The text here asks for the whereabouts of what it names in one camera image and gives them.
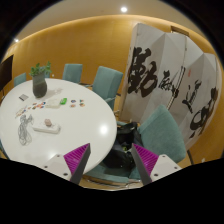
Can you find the teal chair near right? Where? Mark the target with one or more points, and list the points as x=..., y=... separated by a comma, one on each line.
x=160, y=134

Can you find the white power strip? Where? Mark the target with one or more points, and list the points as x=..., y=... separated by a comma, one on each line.
x=41, y=127

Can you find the clear plastic packet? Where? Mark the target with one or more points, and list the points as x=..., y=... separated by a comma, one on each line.
x=53, y=103

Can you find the dark wall monitor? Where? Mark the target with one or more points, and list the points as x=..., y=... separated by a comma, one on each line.
x=6, y=72

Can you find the folding calligraphy screen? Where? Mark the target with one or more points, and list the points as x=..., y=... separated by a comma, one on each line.
x=169, y=69

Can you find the dark grey plant vase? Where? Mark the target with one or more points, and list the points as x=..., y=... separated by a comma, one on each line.
x=39, y=86

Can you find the green small object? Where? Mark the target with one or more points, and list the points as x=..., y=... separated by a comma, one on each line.
x=63, y=101

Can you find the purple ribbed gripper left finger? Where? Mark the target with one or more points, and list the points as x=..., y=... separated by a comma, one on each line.
x=76, y=161

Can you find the small grey card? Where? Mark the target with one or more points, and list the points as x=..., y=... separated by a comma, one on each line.
x=23, y=97

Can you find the teal chair far middle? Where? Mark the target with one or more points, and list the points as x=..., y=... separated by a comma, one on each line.
x=72, y=72

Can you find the green potted plant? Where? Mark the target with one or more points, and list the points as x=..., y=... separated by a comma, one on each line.
x=38, y=69

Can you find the pink charger plug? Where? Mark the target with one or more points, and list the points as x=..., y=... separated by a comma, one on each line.
x=48, y=122

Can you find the white round table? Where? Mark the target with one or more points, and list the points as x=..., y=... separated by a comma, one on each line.
x=85, y=118

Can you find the teal chair far left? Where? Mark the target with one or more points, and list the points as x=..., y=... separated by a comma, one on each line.
x=20, y=79

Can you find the black bag on chair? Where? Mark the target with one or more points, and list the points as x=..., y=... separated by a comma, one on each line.
x=120, y=154

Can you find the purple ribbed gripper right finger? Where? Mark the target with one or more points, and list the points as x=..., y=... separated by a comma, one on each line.
x=145, y=161

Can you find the teal chair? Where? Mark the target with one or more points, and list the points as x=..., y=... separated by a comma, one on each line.
x=160, y=134
x=72, y=72
x=20, y=79
x=106, y=84

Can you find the teal chair far centre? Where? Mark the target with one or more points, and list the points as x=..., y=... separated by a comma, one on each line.
x=106, y=84

